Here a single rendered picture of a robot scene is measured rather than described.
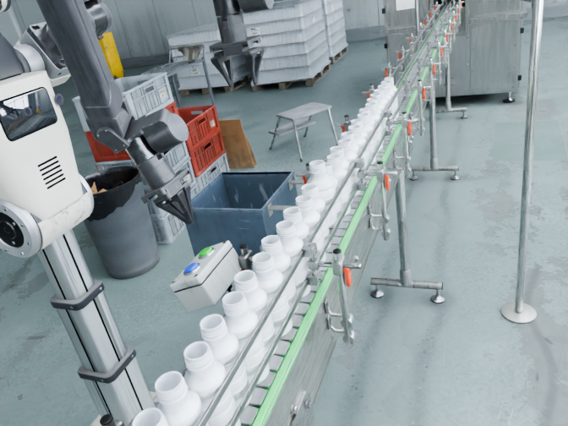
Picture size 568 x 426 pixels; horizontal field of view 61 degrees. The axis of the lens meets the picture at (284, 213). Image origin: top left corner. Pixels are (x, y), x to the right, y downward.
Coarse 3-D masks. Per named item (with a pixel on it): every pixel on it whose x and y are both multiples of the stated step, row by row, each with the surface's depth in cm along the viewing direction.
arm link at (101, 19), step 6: (90, 6) 114; (96, 6) 115; (90, 12) 113; (96, 12) 114; (102, 12) 116; (96, 18) 114; (102, 18) 116; (96, 24) 114; (102, 24) 116; (96, 30) 115; (102, 30) 118; (102, 36) 121
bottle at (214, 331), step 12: (204, 324) 73; (216, 324) 74; (204, 336) 72; (216, 336) 71; (228, 336) 73; (216, 348) 72; (228, 348) 72; (228, 360) 72; (228, 372) 73; (240, 372) 74; (240, 384) 75; (240, 396) 76
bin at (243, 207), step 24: (216, 192) 187; (240, 192) 192; (264, 192) 188; (288, 192) 175; (216, 216) 162; (240, 216) 159; (264, 216) 156; (192, 240) 171; (216, 240) 167; (240, 240) 163
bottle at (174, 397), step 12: (168, 372) 64; (156, 384) 62; (168, 384) 64; (180, 384) 62; (168, 396) 61; (180, 396) 62; (192, 396) 64; (168, 408) 62; (180, 408) 62; (192, 408) 63; (168, 420) 62; (180, 420) 62; (192, 420) 63
